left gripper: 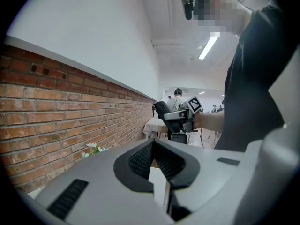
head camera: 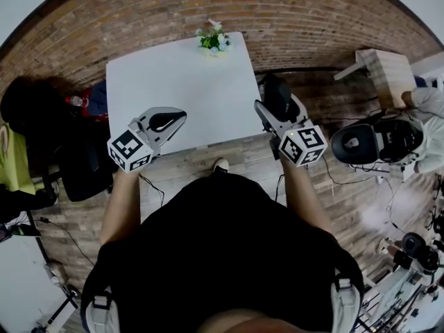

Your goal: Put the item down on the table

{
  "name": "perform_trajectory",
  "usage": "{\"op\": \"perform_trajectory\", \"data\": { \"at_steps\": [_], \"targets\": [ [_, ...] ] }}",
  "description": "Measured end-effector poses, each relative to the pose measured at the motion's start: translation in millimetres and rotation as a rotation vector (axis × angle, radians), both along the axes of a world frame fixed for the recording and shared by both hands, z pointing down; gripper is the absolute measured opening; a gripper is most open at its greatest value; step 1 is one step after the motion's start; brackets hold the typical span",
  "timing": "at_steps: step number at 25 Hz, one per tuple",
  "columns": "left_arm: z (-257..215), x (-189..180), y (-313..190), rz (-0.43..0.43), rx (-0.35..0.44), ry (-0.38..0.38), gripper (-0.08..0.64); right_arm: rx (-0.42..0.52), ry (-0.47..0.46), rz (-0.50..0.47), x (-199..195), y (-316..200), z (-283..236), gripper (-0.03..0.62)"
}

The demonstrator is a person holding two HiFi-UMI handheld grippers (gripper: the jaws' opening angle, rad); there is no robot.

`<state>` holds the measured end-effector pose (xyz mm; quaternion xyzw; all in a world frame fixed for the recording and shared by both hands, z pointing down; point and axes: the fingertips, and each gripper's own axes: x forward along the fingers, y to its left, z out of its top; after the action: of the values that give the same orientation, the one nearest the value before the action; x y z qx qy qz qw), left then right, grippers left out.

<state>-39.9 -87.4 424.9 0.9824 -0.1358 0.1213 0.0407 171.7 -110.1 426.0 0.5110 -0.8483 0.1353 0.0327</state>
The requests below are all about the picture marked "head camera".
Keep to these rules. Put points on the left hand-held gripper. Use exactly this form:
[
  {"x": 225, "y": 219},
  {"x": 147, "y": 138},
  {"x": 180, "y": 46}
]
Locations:
[{"x": 126, "y": 149}]

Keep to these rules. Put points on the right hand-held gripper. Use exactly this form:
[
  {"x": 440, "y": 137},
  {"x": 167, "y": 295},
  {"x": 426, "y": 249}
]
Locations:
[{"x": 301, "y": 146}]

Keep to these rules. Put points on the person's right forearm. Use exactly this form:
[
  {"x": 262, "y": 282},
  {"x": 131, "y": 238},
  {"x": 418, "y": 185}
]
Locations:
[{"x": 303, "y": 196}]

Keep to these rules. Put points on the person's left forearm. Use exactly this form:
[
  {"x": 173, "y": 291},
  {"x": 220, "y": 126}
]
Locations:
[{"x": 119, "y": 206}]

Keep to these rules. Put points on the red box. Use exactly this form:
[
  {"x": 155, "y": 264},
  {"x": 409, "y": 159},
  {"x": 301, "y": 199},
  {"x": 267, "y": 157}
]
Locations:
[{"x": 98, "y": 116}]

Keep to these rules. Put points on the person's shoe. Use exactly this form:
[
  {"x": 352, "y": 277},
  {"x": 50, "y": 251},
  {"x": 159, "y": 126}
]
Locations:
[{"x": 221, "y": 165}]

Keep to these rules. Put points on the artificial flowers in white pot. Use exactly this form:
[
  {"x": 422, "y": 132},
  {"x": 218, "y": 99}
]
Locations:
[{"x": 212, "y": 40}]

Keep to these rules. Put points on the clear water bottle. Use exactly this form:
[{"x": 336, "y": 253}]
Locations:
[{"x": 76, "y": 101}]

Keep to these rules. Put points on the black office chair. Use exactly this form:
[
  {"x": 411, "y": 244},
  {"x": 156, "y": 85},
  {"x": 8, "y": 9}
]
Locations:
[{"x": 52, "y": 127}]

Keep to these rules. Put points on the person's black shirt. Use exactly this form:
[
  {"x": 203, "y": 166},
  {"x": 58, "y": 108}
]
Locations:
[{"x": 222, "y": 255}]

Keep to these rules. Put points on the yellow-green tablecloth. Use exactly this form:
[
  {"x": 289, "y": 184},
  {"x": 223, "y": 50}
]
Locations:
[{"x": 15, "y": 161}]

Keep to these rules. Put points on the black laptop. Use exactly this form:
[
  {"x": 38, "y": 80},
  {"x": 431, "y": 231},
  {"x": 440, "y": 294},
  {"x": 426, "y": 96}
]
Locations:
[{"x": 24, "y": 231}]

